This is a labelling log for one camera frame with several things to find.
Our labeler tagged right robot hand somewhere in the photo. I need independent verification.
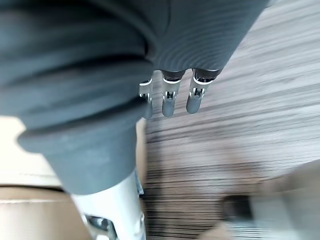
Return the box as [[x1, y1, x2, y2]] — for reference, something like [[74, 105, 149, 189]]
[[0, 0, 272, 240]]

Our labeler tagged beige leather sofa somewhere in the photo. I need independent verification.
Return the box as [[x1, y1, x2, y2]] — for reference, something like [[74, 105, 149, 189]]
[[0, 116, 148, 240]]

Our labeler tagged dark robot foot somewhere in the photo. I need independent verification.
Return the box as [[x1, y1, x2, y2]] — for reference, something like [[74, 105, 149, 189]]
[[222, 194, 253, 222]]

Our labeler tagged silver robot leg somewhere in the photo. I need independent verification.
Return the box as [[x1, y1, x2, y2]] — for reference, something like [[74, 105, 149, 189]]
[[246, 192, 320, 240]]

